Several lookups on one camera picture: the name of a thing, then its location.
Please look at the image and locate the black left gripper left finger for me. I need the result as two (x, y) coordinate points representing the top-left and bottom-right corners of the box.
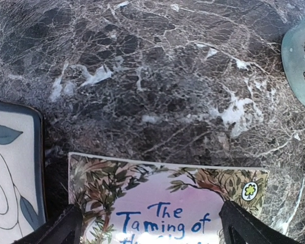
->
(17, 204), (83, 244)

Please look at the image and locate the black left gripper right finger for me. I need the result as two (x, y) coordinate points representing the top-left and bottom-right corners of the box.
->
(219, 201), (297, 244)

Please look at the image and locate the pink Taming of Shrew book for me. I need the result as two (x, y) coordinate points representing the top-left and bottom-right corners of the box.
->
(68, 152), (269, 243)

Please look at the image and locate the cream seashell mug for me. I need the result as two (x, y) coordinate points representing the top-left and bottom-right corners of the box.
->
(281, 19), (305, 106)

